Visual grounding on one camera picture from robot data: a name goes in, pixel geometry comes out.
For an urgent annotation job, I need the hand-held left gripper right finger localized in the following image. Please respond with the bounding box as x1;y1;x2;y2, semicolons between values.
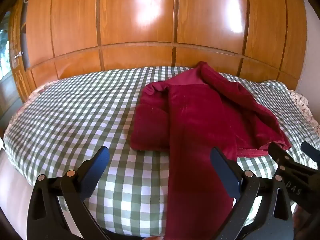
210;147;295;240

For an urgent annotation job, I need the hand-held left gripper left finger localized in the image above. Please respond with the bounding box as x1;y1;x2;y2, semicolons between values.
26;146;110;240

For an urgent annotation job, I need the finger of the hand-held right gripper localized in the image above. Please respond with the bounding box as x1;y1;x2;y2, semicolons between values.
268;142;320;215
301;141;320;166

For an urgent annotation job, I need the dark red garment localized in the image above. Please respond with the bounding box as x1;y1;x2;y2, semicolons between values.
130;61;292;240

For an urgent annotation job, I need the floral bed sheet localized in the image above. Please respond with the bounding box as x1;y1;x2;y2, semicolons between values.
287;89;320;128

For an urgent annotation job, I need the green checked bed cover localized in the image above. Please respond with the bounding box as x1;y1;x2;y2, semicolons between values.
5;66;320;233

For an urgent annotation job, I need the window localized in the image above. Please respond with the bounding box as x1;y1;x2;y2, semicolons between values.
0;12;13;83

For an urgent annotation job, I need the wooden wardrobe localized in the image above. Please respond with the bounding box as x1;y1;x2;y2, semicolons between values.
7;0;308;103

